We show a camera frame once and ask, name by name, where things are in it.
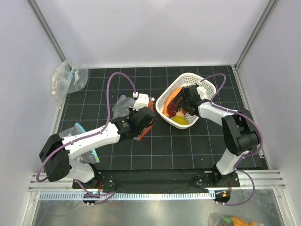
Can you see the white perforated plastic basket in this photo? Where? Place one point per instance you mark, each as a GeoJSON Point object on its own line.
{"type": "Point", "coordinates": [183, 80]}

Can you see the right aluminium frame post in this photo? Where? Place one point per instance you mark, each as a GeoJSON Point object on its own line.
{"type": "Point", "coordinates": [256, 31]}

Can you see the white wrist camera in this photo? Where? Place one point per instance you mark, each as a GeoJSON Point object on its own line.
{"type": "Point", "coordinates": [141, 101]}
{"type": "Point", "coordinates": [202, 92]}

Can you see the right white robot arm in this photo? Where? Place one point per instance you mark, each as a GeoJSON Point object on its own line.
{"type": "Point", "coordinates": [239, 131]}

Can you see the blue zipper bag far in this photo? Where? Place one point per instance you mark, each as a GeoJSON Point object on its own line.
{"type": "Point", "coordinates": [68, 80]}

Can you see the bag of toy vegetables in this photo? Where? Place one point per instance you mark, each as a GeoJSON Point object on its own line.
{"type": "Point", "coordinates": [218, 219]}

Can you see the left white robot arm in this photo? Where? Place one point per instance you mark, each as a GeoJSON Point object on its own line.
{"type": "Point", "coordinates": [59, 154]}

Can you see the yellow lemon toy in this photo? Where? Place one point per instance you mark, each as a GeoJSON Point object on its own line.
{"type": "Point", "coordinates": [180, 120]}

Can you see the orange zipper clear bag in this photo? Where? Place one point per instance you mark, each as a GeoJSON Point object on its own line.
{"type": "Point", "coordinates": [121, 111]}

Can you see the blue zipper bag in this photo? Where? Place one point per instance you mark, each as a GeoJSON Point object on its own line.
{"type": "Point", "coordinates": [87, 157]}
{"type": "Point", "coordinates": [68, 80]}

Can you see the grey slotted cable duct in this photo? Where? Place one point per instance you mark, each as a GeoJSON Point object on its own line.
{"type": "Point", "coordinates": [81, 195]}

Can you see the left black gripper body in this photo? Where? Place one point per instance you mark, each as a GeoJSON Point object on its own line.
{"type": "Point", "coordinates": [132, 113]}

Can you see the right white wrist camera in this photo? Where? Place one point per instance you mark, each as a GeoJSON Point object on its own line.
{"type": "Point", "coordinates": [202, 92]}

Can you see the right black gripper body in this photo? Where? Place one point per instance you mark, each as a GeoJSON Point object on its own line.
{"type": "Point", "coordinates": [186, 102]}

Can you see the blue zipper bag near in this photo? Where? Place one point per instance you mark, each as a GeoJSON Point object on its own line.
{"type": "Point", "coordinates": [87, 157]}

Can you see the beige garlic toy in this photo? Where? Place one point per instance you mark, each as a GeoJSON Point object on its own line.
{"type": "Point", "coordinates": [180, 114]}

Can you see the aluminium frame post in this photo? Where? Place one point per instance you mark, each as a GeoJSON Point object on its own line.
{"type": "Point", "coordinates": [256, 31]}
{"type": "Point", "coordinates": [46, 28]}

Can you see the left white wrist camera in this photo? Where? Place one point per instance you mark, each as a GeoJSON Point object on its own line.
{"type": "Point", "coordinates": [141, 101]}

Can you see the left aluminium frame post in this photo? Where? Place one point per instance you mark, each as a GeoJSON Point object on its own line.
{"type": "Point", "coordinates": [46, 28]}

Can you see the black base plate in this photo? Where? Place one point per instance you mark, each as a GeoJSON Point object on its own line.
{"type": "Point", "coordinates": [159, 180]}

